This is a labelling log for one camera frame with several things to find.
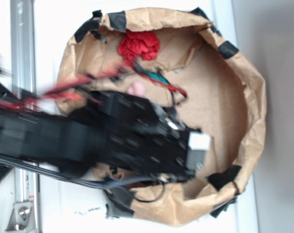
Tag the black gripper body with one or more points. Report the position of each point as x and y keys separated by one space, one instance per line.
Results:
x=135 y=134

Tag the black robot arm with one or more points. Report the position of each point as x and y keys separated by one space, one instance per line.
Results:
x=67 y=142

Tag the brown paper bag bin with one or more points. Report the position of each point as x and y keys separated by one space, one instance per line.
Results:
x=227 y=99

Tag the crumpled red cloth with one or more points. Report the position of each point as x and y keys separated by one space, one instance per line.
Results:
x=139 y=44

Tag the pink plush bunny keychain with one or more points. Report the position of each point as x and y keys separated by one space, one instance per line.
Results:
x=137 y=89

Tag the metal corner bracket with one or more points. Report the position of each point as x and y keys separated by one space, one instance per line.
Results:
x=22 y=219

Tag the aluminium frame rail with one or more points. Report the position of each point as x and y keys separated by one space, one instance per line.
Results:
x=24 y=77

